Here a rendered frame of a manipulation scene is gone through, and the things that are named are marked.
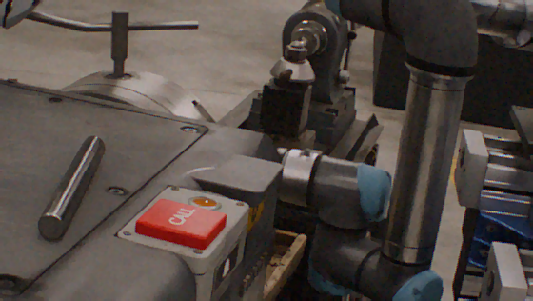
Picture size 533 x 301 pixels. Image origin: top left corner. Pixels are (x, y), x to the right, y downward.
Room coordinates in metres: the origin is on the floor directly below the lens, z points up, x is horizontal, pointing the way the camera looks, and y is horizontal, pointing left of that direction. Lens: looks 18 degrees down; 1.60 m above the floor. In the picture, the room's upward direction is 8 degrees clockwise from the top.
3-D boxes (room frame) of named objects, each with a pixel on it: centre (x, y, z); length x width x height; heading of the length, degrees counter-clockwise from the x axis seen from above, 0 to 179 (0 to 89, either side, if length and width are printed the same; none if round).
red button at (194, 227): (0.81, 0.06, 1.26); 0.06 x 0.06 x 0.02; 78
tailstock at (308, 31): (2.48, -0.07, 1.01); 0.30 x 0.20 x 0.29; 168
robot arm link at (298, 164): (1.48, -0.05, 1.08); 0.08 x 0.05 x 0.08; 167
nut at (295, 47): (1.88, -0.03, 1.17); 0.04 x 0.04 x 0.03
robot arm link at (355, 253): (1.44, -0.13, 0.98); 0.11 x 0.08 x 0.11; 44
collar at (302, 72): (1.88, -0.03, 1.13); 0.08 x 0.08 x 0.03
